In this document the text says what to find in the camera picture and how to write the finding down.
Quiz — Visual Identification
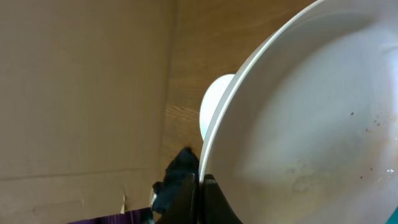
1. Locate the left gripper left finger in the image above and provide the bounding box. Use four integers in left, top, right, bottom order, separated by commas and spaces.
155, 174, 198, 224

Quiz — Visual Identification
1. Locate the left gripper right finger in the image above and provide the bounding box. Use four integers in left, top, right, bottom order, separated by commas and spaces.
201, 174, 243, 224

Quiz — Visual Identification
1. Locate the white plate with brown stain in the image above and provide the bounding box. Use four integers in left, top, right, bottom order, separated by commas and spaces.
199, 74, 234, 140

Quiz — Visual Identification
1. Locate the white plate with red stain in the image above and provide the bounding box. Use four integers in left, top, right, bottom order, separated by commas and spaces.
200, 0, 397, 223

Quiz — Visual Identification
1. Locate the dark crumpled cloth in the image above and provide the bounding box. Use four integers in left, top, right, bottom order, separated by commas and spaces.
151, 147, 199, 214

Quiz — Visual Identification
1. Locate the cardboard panel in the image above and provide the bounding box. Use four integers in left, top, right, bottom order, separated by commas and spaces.
1, 0, 176, 223

